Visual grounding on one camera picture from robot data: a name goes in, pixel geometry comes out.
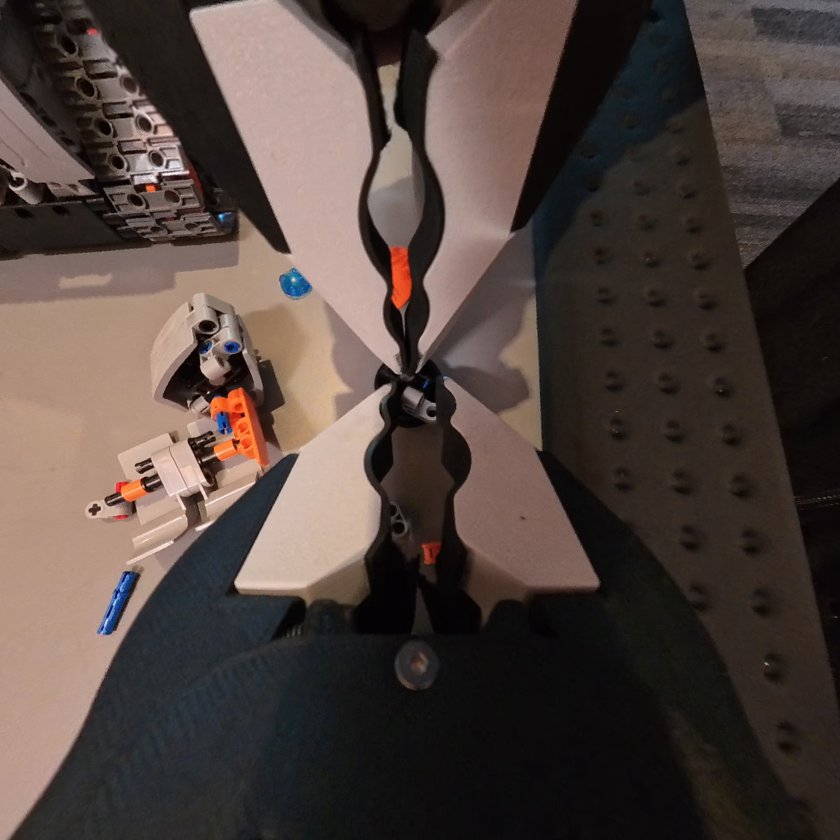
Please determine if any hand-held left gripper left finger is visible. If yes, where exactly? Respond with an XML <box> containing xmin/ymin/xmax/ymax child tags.
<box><xmin>234</xmin><ymin>384</ymin><xmax>421</xmax><ymax>634</ymax></box>

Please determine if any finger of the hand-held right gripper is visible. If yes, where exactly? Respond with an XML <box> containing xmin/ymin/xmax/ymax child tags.
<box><xmin>189</xmin><ymin>0</ymin><xmax>421</xmax><ymax>382</ymax></box>
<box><xmin>394</xmin><ymin>0</ymin><xmax>581</xmax><ymax>382</ymax></box>

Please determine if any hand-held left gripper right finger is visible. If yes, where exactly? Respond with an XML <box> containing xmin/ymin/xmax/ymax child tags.
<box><xmin>420</xmin><ymin>381</ymin><xmax>601</xmax><ymax>634</ymax></box>

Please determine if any black toy wheel assembly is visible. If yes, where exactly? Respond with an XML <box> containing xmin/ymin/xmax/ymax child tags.
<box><xmin>373</xmin><ymin>357</ymin><xmax>455</xmax><ymax>429</ymax></box>

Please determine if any tracked toy robot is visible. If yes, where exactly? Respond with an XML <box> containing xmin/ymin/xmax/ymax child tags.
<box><xmin>0</xmin><ymin>0</ymin><xmax>238</xmax><ymax>256</ymax></box>

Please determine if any grey orange block assembly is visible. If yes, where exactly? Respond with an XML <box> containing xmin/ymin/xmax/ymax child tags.
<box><xmin>84</xmin><ymin>292</ymin><xmax>284</xmax><ymax>551</ymax></box>

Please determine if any black dimpled foam pad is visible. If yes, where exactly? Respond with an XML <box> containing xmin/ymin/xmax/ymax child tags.
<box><xmin>533</xmin><ymin>0</ymin><xmax>815</xmax><ymax>840</ymax></box>

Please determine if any blue long pin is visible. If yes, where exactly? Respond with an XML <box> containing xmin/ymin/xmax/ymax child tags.
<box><xmin>96</xmin><ymin>570</ymin><xmax>141</xmax><ymax>637</ymax></box>

